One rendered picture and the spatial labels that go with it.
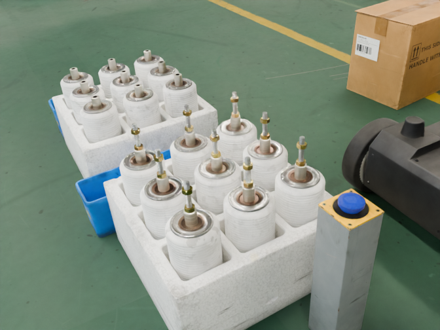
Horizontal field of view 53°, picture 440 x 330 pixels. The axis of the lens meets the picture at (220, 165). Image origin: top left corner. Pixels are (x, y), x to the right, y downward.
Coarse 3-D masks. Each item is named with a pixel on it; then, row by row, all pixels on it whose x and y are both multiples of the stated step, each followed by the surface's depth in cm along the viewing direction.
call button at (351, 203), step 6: (348, 192) 68; (342, 198) 67; (348, 198) 67; (354, 198) 66; (360, 198) 66; (342, 204) 66; (348, 204) 66; (354, 204) 65; (360, 204) 65; (342, 210) 67; (348, 210) 65; (354, 210) 65; (360, 210) 65
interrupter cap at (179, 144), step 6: (180, 138) 99; (198, 138) 99; (204, 138) 99; (174, 144) 97; (180, 144) 97; (198, 144) 97; (204, 144) 96; (180, 150) 95; (186, 150) 95; (192, 150) 95; (198, 150) 95
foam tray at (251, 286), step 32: (192, 192) 96; (128, 224) 89; (224, 224) 88; (288, 224) 85; (128, 256) 103; (160, 256) 80; (224, 256) 82; (256, 256) 78; (288, 256) 82; (160, 288) 80; (192, 288) 73; (224, 288) 77; (256, 288) 82; (288, 288) 87; (192, 320) 76; (224, 320) 81; (256, 320) 87
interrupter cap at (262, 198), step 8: (232, 192) 82; (240, 192) 82; (256, 192) 82; (264, 192) 81; (232, 200) 80; (240, 200) 80; (256, 200) 80; (264, 200) 79; (240, 208) 78; (248, 208) 78; (256, 208) 78
